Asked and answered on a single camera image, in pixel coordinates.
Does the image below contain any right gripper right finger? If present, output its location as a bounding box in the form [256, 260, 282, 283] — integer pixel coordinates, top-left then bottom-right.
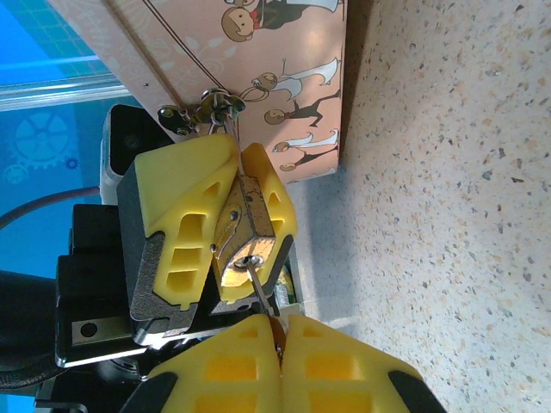
[281, 313, 449, 413]

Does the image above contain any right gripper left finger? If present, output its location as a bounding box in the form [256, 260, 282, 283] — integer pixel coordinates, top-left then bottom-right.
[123, 312, 284, 413]

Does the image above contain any brass padlock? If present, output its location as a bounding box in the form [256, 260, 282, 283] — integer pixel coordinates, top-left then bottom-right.
[206, 92, 277, 291]

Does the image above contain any metal box hasp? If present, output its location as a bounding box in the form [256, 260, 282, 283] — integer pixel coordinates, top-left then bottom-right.
[156, 87, 247, 137]

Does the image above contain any pink cartoon tin box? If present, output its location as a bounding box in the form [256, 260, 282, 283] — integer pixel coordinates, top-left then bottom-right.
[46, 0, 349, 182]

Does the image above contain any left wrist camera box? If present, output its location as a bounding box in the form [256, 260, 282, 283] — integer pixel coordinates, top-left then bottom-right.
[100, 102, 178, 207]

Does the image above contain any aluminium frame side rail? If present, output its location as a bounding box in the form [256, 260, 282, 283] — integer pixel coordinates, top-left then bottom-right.
[0, 73, 128, 113]

